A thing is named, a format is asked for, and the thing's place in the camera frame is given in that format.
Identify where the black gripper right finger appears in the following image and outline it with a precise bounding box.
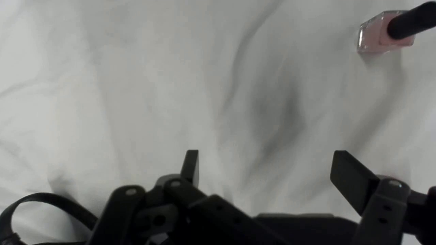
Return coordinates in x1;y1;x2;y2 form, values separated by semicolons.
330;151;380;215

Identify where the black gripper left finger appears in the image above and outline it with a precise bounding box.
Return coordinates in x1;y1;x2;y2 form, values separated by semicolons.
180;150;199;187

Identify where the orange nail polish bottle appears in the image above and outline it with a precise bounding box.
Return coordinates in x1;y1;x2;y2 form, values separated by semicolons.
357;1;436;55

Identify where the white tablecloth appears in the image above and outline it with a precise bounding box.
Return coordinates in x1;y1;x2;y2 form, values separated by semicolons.
0;0;436;245

